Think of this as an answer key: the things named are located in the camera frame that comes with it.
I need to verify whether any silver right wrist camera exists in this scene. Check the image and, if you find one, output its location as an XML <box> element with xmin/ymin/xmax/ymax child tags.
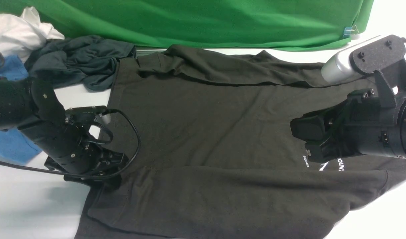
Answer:
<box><xmin>321</xmin><ymin>35</ymin><xmax>406</xmax><ymax>84</ymax></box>

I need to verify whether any blue crumpled garment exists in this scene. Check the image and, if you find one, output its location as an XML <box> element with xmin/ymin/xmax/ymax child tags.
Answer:
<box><xmin>0</xmin><ymin>55</ymin><xmax>42</xmax><ymax>165</ymax></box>

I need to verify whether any green backdrop cloth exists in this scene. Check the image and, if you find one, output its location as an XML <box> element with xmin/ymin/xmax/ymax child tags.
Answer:
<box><xmin>0</xmin><ymin>0</ymin><xmax>373</xmax><ymax>51</ymax></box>

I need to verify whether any dark gray long-sleeve top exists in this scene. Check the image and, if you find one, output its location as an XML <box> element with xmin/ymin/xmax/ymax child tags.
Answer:
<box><xmin>75</xmin><ymin>45</ymin><xmax>406</xmax><ymax>239</ymax></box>

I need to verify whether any white crumpled garment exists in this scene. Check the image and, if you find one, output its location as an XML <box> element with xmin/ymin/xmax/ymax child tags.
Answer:
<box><xmin>0</xmin><ymin>7</ymin><xmax>65</xmax><ymax>63</ymax></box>

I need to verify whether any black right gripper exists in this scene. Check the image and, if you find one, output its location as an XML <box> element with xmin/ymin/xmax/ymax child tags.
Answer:
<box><xmin>290</xmin><ymin>91</ymin><xmax>403</xmax><ymax>163</ymax></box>

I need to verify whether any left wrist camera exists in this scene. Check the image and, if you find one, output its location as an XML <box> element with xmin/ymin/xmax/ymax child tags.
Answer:
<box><xmin>65</xmin><ymin>106</ymin><xmax>111</xmax><ymax>124</ymax></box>

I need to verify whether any blue binder clip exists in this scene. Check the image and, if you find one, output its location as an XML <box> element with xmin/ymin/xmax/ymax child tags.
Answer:
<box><xmin>342</xmin><ymin>25</ymin><xmax>359</xmax><ymax>39</ymax></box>

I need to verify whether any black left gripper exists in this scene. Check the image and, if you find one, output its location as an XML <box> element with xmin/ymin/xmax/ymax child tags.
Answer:
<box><xmin>19</xmin><ymin>109</ymin><xmax>128</xmax><ymax>183</ymax></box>

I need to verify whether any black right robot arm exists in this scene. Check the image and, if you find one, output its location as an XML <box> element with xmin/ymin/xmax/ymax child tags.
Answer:
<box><xmin>290</xmin><ymin>89</ymin><xmax>406</xmax><ymax>163</ymax></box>

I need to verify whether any dark teal crumpled garment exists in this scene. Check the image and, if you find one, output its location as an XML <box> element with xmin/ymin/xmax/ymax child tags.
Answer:
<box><xmin>24</xmin><ymin>35</ymin><xmax>137</xmax><ymax>91</ymax></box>

